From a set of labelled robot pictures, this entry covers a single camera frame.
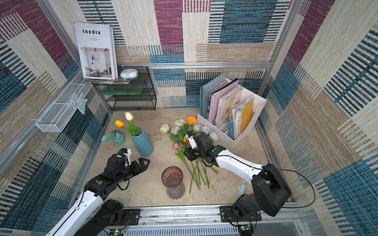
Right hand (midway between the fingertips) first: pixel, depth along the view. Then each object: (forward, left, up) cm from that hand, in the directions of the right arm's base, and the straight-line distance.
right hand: (186, 149), depth 85 cm
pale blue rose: (+19, +9, -6) cm, 22 cm away
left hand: (-8, +22, +1) cm, 24 cm away
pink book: (+24, -17, +16) cm, 33 cm away
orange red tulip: (+4, +31, +19) cm, 37 cm away
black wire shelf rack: (+49, +34, -7) cm, 60 cm away
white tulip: (+6, +28, +12) cm, 31 cm away
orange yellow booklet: (+20, -37, +6) cm, 42 cm away
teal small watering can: (+11, +44, -3) cm, 45 cm away
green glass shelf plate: (+34, +41, +16) cm, 56 cm away
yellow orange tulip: (+12, +2, -8) cm, 15 cm away
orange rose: (+28, -3, -7) cm, 29 cm away
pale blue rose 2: (+21, -7, -6) cm, 23 cm away
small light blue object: (-20, -29, -8) cm, 36 cm away
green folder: (+29, -12, +18) cm, 37 cm away
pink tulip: (+8, +7, -9) cm, 14 cm away
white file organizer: (+27, -29, +4) cm, 40 cm away
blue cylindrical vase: (+1, +24, +4) cm, 24 cm away
